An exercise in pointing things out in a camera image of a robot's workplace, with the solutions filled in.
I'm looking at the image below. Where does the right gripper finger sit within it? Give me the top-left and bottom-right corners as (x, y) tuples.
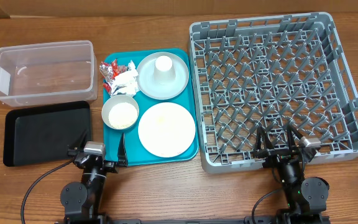
(287, 124), (303, 150)
(254, 126), (274, 152)

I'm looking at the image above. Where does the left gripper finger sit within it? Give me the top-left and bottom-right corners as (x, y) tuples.
(117, 133), (127, 165)
(71, 129), (88, 151)

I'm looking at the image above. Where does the grey bowl with rice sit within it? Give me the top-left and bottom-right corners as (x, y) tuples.
(101, 95), (139, 130)

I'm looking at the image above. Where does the grey plate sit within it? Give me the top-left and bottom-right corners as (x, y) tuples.
(137, 52), (190, 100)

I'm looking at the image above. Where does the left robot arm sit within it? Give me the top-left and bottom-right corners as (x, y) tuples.
(60, 130), (128, 223)

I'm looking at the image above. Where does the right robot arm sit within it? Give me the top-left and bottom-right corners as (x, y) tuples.
(250, 124), (330, 224)

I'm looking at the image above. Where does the grey dishwasher rack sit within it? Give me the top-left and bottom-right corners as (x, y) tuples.
(189, 12), (358, 174)

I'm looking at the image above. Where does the black tray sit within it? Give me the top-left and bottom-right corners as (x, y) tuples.
(3, 101), (92, 167)

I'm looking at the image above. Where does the clear plastic bin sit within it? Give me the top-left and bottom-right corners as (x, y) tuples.
(0, 40), (98, 107)

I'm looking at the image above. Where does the red foil wrapper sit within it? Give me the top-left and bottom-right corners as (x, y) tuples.
(99, 59), (128, 94)

